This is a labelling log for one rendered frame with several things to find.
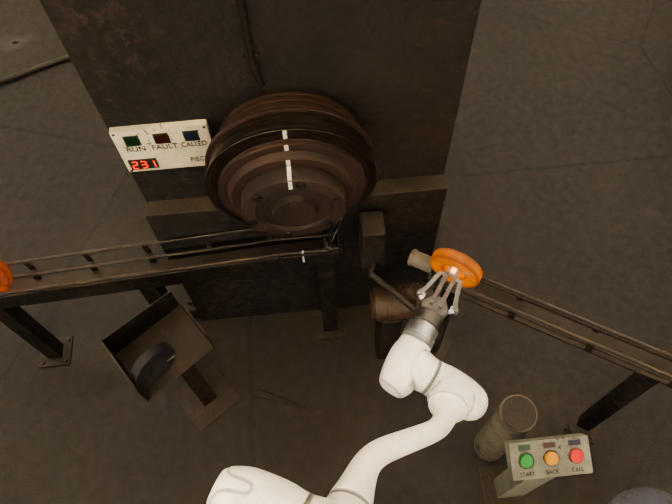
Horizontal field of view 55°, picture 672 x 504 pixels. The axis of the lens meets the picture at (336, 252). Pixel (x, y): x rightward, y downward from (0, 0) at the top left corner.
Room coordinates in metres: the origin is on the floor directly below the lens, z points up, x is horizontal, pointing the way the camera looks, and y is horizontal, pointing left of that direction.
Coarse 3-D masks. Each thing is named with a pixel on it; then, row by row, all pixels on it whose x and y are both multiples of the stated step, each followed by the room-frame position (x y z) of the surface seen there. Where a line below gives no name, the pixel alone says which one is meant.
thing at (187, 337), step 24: (144, 312) 0.82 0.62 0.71; (168, 312) 0.85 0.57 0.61; (120, 336) 0.75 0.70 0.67; (144, 336) 0.78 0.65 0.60; (168, 336) 0.77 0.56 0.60; (192, 336) 0.77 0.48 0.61; (120, 360) 0.70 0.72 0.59; (192, 360) 0.69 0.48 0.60; (168, 384) 0.61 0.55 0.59; (192, 384) 0.70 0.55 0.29; (216, 384) 0.78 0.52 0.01; (192, 408) 0.69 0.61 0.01; (216, 408) 0.68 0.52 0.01
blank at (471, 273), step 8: (440, 248) 0.86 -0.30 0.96; (448, 248) 0.85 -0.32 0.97; (432, 256) 0.84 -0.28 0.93; (440, 256) 0.83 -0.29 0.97; (448, 256) 0.82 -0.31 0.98; (456, 256) 0.82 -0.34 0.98; (464, 256) 0.81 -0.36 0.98; (432, 264) 0.84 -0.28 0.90; (440, 264) 0.82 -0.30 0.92; (448, 264) 0.81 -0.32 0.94; (456, 264) 0.80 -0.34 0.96; (464, 264) 0.79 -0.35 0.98; (472, 264) 0.79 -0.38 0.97; (464, 272) 0.79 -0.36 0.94; (472, 272) 0.77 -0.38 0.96; (480, 272) 0.78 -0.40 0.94; (448, 280) 0.81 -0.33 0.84; (464, 280) 0.78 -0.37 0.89; (472, 280) 0.77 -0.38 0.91
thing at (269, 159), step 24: (264, 144) 0.99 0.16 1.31; (288, 144) 0.98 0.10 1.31; (312, 144) 0.98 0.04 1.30; (240, 168) 0.97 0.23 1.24; (264, 168) 0.95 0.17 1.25; (336, 168) 0.96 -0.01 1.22; (360, 168) 0.99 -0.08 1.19; (240, 192) 0.95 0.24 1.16; (360, 192) 0.99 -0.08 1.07; (240, 216) 0.97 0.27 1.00
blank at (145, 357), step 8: (160, 344) 0.70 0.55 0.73; (168, 344) 0.71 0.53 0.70; (144, 352) 0.67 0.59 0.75; (152, 352) 0.67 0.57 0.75; (160, 352) 0.67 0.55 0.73; (168, 352) 0.68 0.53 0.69; (136, 360) 0.65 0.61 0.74; (144, 360) 0.64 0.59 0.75; (152, 360) 0.65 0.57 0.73; (160, 360) 0.67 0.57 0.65; (168, 360) 0.67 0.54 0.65; (136, 368) 0.62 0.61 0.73; (144, 368) 0.62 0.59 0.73; (152, 368) 0.65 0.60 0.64; (160, 368) 0.65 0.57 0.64; (168, 368) 0.66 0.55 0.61; (136, 376) 0.60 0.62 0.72; (144, 376) 0.61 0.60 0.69; (152, 376) 0.62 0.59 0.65; (160, 376) 0.64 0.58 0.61; (136, 384) 0.59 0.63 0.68; (144, 384) 0.60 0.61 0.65
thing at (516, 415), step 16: (512, 400) 0.52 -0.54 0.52; (528, 400) 0.52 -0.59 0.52; (496, 416) 0.49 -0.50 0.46; (512, 416) 0.47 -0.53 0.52; (528, 416) 0.47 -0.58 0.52; (480, 432) 0.50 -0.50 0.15; (496, 432) 0.45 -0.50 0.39; (512, 432) 0.43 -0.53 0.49; (480, 448) 0.46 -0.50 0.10; (496, 448) 0.43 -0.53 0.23
